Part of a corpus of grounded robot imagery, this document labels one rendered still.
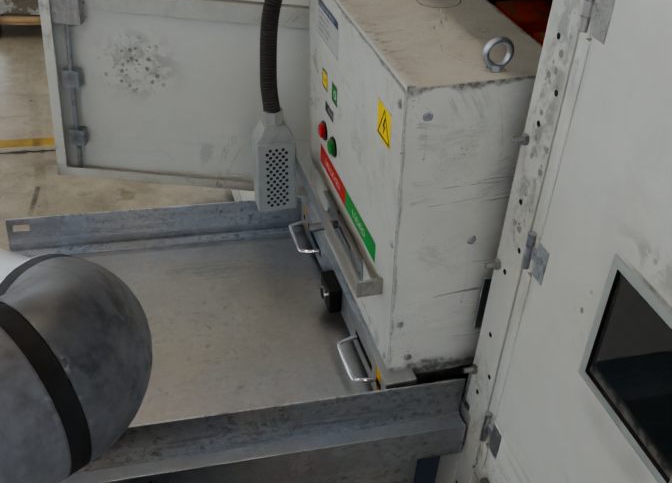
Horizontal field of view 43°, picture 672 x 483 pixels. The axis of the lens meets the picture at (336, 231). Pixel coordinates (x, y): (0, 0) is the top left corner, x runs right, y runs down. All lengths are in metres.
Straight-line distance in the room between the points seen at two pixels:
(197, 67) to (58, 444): 1.30
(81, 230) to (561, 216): 0.98
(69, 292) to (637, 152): 0.55
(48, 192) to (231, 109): 1.81
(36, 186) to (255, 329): 2.16
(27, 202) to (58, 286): 2.90
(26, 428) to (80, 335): 0.06
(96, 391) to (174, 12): 1.25
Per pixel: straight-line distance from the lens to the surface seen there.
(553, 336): 1.04
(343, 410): 1.30
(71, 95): 1.82
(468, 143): 1.12
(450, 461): 1.45
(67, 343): 0.51
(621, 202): 0.89
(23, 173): 3.64
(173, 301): 1.55
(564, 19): 1.02
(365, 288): 1.26
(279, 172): 1.57
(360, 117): 1.26
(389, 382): 1.30
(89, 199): 3.43
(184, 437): 1.27
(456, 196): 1.16
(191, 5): 1.69
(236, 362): 1.42
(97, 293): 0.55
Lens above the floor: 1.78
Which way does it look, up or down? 33 degrees down
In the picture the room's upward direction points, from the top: 5 degrees clockwise
